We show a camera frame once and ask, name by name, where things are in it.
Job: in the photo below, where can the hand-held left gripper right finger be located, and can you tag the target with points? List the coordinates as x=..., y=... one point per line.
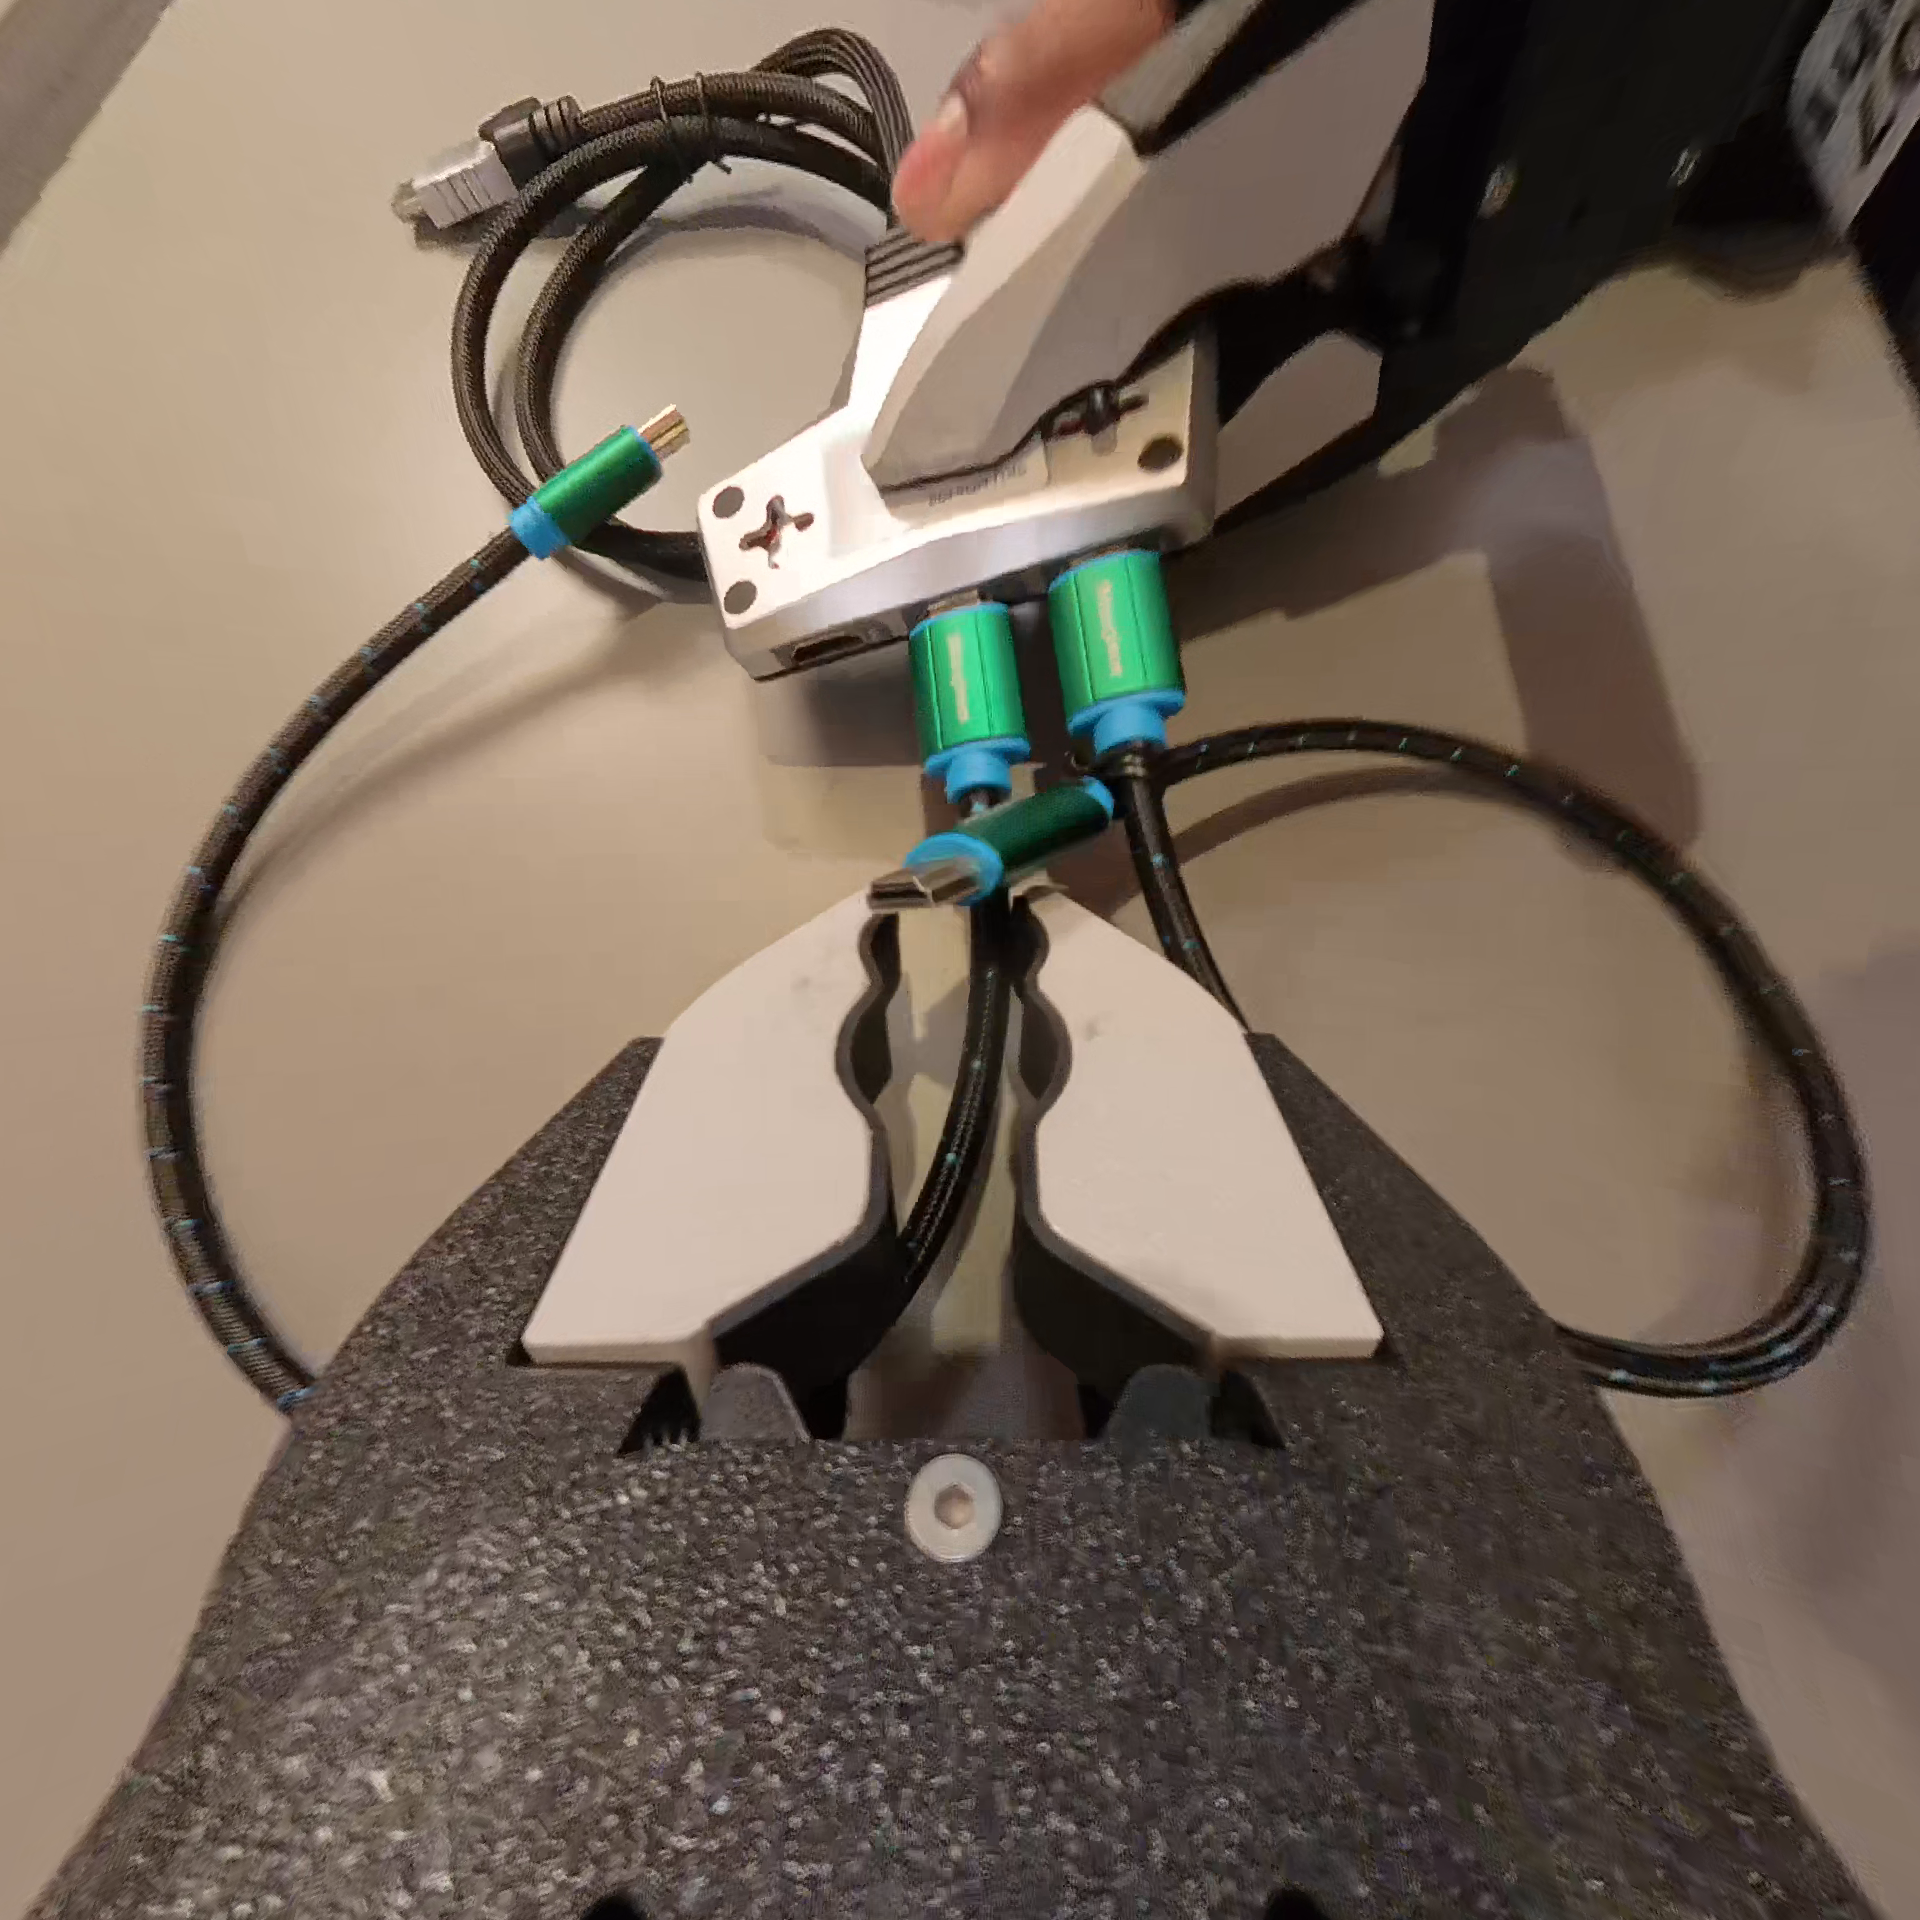
x=1172, y=1184

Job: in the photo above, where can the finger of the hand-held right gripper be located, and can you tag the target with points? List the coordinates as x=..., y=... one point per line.
x=1079, y=300

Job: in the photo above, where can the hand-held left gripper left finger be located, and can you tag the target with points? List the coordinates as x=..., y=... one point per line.
x=705, y=1171

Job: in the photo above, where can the silver usb hub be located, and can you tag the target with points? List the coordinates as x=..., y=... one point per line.
x=840, y=555

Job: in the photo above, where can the person's right hand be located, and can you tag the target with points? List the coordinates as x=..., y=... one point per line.
x=1004, y=105

